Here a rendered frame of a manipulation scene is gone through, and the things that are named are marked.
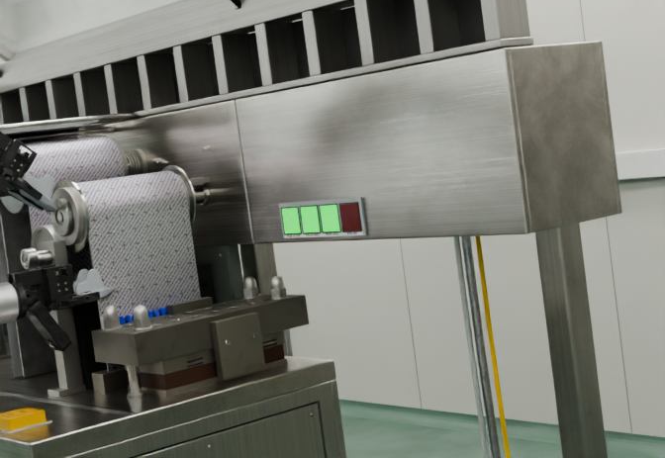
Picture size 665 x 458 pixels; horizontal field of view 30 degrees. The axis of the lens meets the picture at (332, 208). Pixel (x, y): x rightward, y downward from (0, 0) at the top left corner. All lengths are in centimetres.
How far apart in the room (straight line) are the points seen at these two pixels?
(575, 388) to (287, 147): 72
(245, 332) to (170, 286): 24
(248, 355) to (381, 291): 347
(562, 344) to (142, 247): 86
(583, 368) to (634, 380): 273
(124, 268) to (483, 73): 87
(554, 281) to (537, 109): 33
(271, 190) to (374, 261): 338
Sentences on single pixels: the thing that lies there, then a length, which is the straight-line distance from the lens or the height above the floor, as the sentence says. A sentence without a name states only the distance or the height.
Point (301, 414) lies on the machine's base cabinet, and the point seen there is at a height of 81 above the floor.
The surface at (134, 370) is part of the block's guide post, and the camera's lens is 237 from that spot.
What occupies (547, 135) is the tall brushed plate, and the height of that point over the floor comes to 129.
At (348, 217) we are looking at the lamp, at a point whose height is 119.
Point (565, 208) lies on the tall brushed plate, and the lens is 207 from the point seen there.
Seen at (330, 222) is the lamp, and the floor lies 118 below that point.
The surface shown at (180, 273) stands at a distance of 257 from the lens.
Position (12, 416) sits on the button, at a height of 92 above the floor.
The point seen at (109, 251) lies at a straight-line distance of 248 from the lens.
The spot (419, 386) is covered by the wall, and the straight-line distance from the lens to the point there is 578.
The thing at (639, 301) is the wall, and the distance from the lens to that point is 485.
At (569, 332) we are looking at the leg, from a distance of 220.
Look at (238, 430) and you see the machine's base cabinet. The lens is 236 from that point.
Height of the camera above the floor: 133
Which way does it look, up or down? 3 degrees down
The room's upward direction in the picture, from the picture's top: 7 degrees counter-clockwise
